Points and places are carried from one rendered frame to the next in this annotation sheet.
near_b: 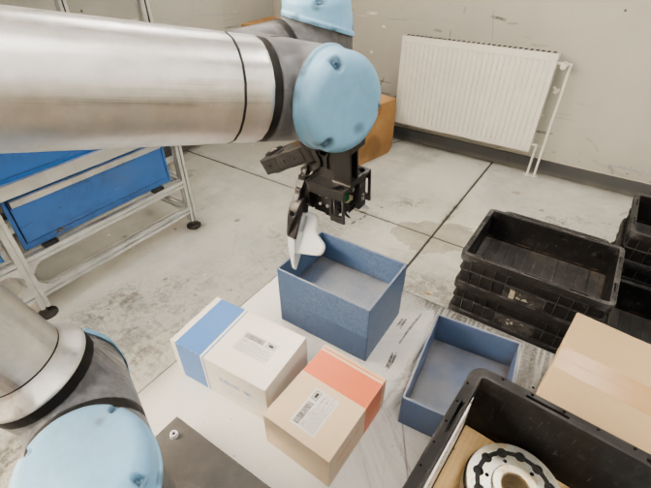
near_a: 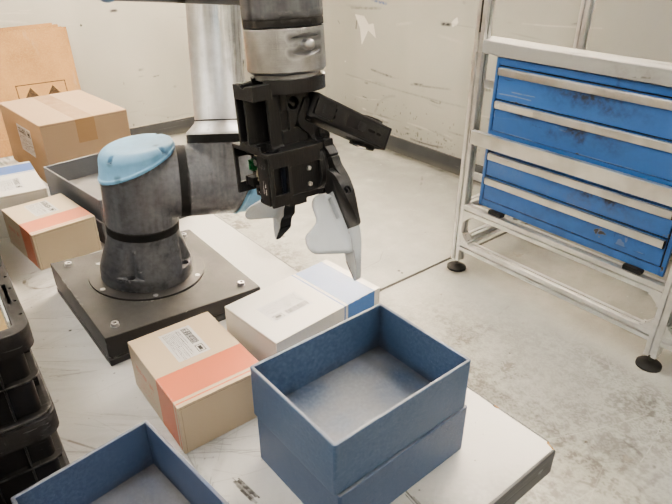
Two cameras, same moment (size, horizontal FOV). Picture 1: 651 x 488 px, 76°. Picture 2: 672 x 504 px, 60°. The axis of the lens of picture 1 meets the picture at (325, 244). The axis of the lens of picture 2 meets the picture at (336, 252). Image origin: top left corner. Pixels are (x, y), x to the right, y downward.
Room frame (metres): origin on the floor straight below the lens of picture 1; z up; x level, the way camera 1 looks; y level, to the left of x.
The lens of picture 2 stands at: (0.72, -0.53, 1.26)
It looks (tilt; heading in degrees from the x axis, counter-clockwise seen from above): 29 degrees down; 107
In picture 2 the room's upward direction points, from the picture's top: straight up
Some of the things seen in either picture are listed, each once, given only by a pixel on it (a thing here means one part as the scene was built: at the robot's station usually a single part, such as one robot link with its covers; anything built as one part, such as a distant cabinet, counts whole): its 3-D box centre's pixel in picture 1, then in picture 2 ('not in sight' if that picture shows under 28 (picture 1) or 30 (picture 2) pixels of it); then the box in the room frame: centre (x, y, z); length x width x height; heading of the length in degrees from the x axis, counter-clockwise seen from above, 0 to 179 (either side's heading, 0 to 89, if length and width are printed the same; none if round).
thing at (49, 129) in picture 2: not in sight; (67, 135); (-0.42, 0.73, 0.78); 0.30 x 0.22 x 0.16; 150
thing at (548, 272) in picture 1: (521, 304); not in sight; (0.97, -0.65, 0.37); 0.40 x 0.30 x 0.45; 56
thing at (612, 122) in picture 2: not in sight; (574, 161); (0.95, 1.45, 0.60); 0.72 x 0.03 x 0.56; 146
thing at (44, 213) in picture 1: (86, 155); not in sight; (1.61, 1.00, 0.60); 0.72 x 0.03 x 0.56; 146
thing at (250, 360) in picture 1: (241, 354); (304, 321); (0.47, 0.15, 0.74); 0.20 x 0.12 x 0.09; 60
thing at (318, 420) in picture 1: (326, 410); (197, 376); (0.37, 0.00, 0.74); 0.16 x 0.12 x 0.07; 145
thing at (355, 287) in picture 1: (342, 279); (360, 386); (0.60, -0.03, 0.80); 0.20 x 0.15 x 0.07; 56
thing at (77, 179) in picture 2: not in sight; (115, 180); (-0.10, 0.49, 0.77); 0.27 x 0.20 x 0.05; 153
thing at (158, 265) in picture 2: not in sight; (145, 245); (0.16, 0.21, 0.80); 0.15 x 0.15 x 0.10
